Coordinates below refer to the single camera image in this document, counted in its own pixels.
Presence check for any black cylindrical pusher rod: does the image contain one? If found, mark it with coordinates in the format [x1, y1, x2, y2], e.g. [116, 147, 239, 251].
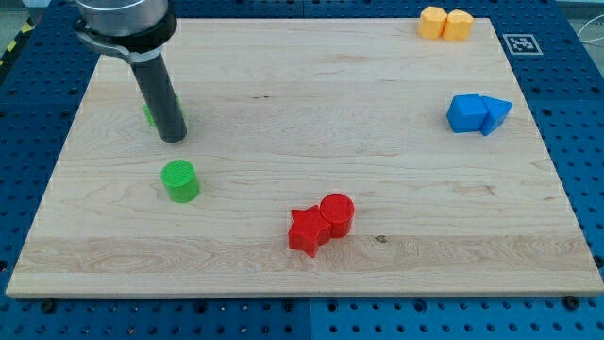
[131, 54, 187, 143]

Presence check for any green cylinder block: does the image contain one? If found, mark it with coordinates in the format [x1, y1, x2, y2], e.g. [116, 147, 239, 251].
[160, 160, 200, 203]

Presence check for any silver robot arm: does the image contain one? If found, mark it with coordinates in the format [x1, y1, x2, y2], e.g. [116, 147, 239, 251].
[74, 0, 187, 143]

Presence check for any green block behind rod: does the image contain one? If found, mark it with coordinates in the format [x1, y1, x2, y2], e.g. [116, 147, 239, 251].
[142, 96, 182, 128]

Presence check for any wooden board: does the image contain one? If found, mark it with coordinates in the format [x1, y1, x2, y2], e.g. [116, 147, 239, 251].
[7, 18, 603, 299]

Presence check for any red star block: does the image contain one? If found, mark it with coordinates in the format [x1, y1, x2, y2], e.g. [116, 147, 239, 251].
[288, 205, 331, 258]

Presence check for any red cylinder block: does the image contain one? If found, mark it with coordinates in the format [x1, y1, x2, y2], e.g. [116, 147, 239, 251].
[319, 193, 355, 238]

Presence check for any yellow hexagon block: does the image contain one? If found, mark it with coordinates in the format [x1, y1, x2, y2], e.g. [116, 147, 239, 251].
[417, 6, 447, 40]

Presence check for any blue cube block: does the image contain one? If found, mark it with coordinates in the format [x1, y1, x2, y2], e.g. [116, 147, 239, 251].
[446, 94, 487, 133]

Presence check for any yellow heart block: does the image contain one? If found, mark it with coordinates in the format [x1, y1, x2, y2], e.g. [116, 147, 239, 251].
[442, 9, 475, 41]

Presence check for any blue triangle block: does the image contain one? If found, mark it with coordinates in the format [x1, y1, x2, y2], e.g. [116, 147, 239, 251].
[480, 96, 512, 136]

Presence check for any white fiducial marker tag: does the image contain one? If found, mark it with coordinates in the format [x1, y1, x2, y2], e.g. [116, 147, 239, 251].
[503, 33, 543, 56]

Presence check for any white cable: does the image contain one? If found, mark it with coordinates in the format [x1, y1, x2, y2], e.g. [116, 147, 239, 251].
[576, 12, 604, 47]

